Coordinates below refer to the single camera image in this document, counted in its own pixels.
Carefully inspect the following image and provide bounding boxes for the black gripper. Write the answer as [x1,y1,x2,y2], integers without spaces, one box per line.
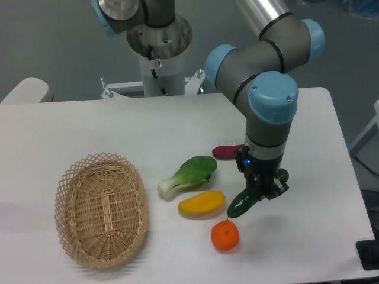
[235,146,289,200]

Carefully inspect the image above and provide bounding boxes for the green cucumber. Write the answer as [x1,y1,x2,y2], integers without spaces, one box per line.
[227,168,290,218]

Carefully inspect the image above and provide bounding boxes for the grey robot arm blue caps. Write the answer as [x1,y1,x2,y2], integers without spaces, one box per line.
[92,1,325,200]

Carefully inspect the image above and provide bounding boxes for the purple sweet potato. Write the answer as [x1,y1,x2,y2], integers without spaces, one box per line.
[211,144,243,160]

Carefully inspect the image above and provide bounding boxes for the yellow mango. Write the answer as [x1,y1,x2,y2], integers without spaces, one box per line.
[178,190,226,215]

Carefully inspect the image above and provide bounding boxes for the orange tangerine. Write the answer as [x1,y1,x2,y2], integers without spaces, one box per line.
[210,219,240,252]

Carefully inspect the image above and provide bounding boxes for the green bok choy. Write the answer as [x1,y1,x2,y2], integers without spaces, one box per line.
[157,156,218,200]

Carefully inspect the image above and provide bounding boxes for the black device at table edge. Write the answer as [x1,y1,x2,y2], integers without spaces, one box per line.
[356,240,378,271]

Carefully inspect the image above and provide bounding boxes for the woven wicker basket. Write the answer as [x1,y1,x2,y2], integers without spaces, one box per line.
[54,153,149,269]

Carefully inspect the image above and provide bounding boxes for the white chair armrest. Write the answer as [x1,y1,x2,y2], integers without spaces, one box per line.
[1,77,54,105]

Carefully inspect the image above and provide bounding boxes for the white furniture frame right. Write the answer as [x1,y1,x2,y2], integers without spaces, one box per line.
[349,100,378,157]

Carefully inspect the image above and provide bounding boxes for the metal mounting bracket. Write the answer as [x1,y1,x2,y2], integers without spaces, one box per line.
[100,69,218,100]

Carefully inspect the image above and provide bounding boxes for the black cable on pedestal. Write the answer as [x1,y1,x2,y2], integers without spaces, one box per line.
[147,44,168,97]

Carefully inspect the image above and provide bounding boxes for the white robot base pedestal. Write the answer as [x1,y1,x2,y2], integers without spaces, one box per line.
[127,14,192,97]

